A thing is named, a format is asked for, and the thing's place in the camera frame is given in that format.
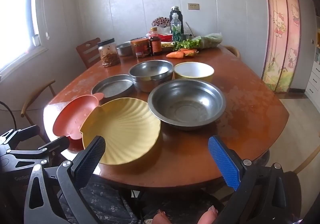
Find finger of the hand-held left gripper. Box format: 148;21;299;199
0;125;41;151
0;136;70;164

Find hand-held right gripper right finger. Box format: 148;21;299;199
208;135;302;224

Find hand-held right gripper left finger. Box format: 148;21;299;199
23;135;106;224

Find red apple-shaped plate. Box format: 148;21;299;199
52;93;104;151

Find yellow shell-shaped plate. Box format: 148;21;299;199
79;98;162;165

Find large steel basin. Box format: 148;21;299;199
147;79;227;131

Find round metal pan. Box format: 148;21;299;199
91;74;135;99

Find yellow bowl white inside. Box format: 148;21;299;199
174;62;215;83

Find curved-back wooden chair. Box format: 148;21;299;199
222;45;242;59
20;79;57;137
292;139;320;177

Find dark floral pants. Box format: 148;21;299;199
57;179;140;224

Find person's left foot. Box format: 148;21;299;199
151;209;173;224

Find wooden slat-back chair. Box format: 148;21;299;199
76;37;102;69

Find plastic pickle jar black lid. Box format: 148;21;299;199
97;38;121;67

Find window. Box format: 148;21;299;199
0;0;48;74

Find small steel bowl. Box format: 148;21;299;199
116;41;133;57

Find small carrot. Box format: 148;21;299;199
179;48;198;57

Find large carrot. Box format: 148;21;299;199
166;51;186;59

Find white drawer cabinet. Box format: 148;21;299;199
304;46;320;101

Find red label jar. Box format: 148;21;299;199
130;38;151;59

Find leafy greens in bag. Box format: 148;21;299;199
172;33;223;52

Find dark sauce bottle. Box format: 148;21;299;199
149;27;162;56

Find clear plastic bottle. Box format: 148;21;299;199
170;13;182;42

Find white red plastic bag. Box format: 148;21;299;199
156;25;173;36

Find pink cartoon curtain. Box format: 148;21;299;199
260;0;303;93

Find black thermos bottle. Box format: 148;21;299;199
169;6;184;34

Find flower ornament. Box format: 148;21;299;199
151;16;170;28

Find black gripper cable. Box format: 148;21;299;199
0;101;18;132

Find white blind cord pull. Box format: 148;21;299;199
37;0;50;41

